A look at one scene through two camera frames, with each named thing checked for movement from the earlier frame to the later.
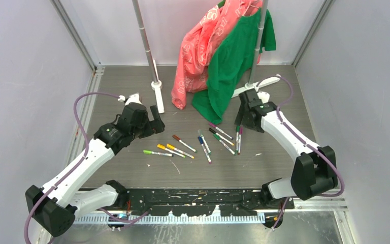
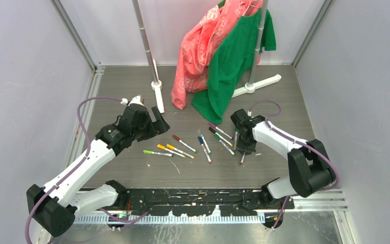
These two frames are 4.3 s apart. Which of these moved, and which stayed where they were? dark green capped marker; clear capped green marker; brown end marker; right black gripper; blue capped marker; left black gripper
Moved: right black gripper; brown end marker
Stayed: dark green capped marker; clear capped green marker; left black gripper; blue capped marker
